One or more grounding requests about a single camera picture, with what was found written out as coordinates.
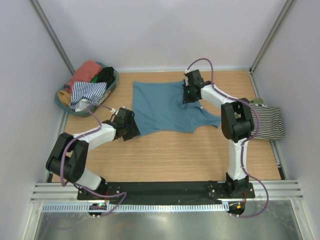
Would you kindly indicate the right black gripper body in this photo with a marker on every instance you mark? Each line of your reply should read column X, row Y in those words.
column 188, row 95

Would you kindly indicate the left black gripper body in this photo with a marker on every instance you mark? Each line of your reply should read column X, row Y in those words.
column 131, row 130

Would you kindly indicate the light blue garment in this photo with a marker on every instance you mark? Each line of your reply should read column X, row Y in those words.
column 160, row 107

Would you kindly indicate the thin striped black tank top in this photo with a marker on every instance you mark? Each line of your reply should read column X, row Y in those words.
column 271, row 124

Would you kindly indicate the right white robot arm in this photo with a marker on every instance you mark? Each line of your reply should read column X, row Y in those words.
column 236, row 120

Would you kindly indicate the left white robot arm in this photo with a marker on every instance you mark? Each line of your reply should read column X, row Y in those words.
column 69, row 155

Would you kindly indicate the olive green folded tank top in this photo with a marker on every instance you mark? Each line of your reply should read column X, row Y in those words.
column 257, row 102

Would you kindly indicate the teal laundry basket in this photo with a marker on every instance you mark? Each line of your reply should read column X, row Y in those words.
column 92, row 107

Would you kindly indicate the white striped garment in basket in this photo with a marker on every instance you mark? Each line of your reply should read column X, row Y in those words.
column 86, row 92

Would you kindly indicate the black garment in basket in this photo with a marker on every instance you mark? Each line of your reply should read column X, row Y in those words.
column 106, row 75

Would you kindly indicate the green garment in basket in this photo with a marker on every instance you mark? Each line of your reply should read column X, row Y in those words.
column 94, row 80

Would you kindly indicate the coral red garment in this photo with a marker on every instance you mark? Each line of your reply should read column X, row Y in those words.
column 85, row 73

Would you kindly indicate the mustard brown garment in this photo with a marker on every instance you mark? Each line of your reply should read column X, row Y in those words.
column 64, row 97

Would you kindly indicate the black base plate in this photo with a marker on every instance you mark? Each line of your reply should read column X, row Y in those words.
column 161, row 190

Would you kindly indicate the slotted white cable duct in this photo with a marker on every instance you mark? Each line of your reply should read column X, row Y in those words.
column 91, row 207

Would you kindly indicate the aluminium frame rail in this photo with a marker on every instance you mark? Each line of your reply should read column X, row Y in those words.
column 269, row 189

